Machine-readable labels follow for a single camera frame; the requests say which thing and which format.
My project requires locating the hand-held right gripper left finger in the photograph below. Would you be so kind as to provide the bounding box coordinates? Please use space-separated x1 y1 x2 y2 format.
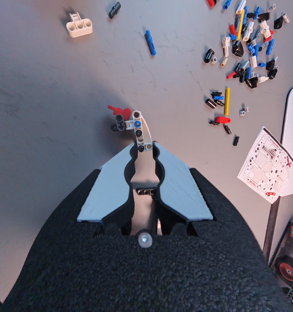
76 142 140 233

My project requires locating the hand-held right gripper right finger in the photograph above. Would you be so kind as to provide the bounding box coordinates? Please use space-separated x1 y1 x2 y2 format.
153 142 215 233

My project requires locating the red white black brick subassembly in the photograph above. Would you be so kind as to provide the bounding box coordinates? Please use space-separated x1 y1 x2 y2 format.
108 104 156 152

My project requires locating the blue toy pin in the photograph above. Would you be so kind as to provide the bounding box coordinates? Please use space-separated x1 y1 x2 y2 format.
145 30 157 56

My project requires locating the pile of small toy bricks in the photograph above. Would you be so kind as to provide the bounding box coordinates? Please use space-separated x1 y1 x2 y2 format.
203 0 290 135

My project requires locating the white three-hole brick connector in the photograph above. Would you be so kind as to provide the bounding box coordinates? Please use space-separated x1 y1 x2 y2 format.
66 12 94 38

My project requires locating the grey desk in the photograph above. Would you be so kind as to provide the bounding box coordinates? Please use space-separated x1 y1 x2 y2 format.
0 0 293 303

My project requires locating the small black brick piece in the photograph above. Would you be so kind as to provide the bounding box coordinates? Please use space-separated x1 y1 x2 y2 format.
133 183 160 196

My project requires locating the sticker sheet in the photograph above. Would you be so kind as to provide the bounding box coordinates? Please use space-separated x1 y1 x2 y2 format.
237 126 293 203

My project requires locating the toy truck box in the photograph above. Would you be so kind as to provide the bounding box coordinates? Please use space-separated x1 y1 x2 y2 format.
270 219 293 305

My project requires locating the black toy connector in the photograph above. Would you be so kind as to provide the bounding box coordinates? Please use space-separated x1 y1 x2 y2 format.
108 2 121 19

